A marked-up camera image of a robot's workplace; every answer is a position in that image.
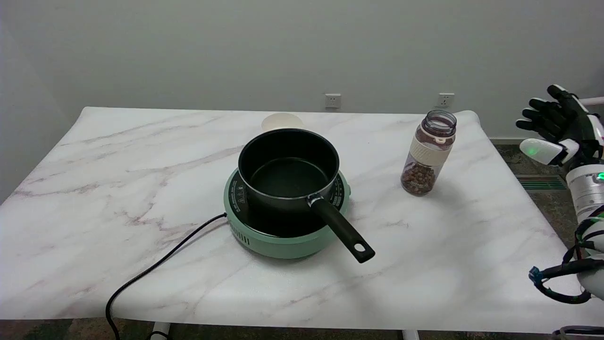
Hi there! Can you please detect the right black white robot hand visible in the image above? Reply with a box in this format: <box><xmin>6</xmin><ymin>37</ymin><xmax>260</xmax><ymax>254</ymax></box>
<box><xmin>515</xmin><ymin>85</ymin><xmax>604</xmax><ymax>167</ymax></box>

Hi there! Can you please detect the clear bottle with brown beans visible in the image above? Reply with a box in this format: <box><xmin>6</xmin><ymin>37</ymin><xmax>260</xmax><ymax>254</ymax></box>
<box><xmin>401</xmin><ymin>110</ymin><xmax>457</xmax><ymax>197</ymax></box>

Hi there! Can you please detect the floor vent grille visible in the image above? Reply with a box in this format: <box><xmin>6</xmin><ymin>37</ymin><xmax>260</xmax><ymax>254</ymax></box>
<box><xmin>515</xmin><ymin>175</ymin><xmax>567</xmax><ymax>190</ymax></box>

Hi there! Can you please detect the green induction cooker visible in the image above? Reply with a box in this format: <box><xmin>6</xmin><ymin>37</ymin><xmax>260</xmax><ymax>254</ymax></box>
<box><xmin>223</xmin><ymin>168</ymin><xmax>351</xmax><ymax>259</ymax></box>

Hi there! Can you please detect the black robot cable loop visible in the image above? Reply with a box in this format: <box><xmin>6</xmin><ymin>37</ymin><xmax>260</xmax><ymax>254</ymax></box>
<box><xmin>528</xmin><ymin>216</ymin><xmax>604</xmax><ymax>305</ymax></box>

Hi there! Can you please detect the black saucepan with handle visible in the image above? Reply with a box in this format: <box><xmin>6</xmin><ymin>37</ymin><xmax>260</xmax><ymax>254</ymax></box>
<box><xmin>237</xmin><ymin>128</ymin><xmax>376</xmax><ymax>264</ymax></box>

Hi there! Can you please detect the black power cord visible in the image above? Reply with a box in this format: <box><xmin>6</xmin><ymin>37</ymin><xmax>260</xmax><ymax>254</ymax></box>
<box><xmin>105</xmin><ymin>212</ymin><xmax>228</xmax><ymax>340</ymax></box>

